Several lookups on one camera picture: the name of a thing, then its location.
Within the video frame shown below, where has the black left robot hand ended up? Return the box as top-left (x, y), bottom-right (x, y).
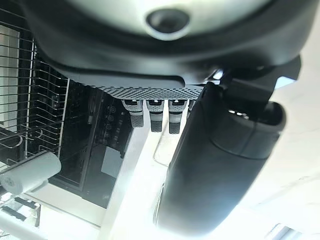
top-left (18, 0), bottom-right (320, 236)

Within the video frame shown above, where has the white label sticker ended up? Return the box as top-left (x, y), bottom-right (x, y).
top-left (100, 146), bottom-right (125, 176)

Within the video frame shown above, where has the grey cylindrical rack roller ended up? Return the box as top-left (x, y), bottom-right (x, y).
top-left (0, 150), bottom-right (63, 195)

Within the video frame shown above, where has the metal wire dish rack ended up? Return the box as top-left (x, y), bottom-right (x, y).
top-left (0, 7), bottom-right (71, 173)

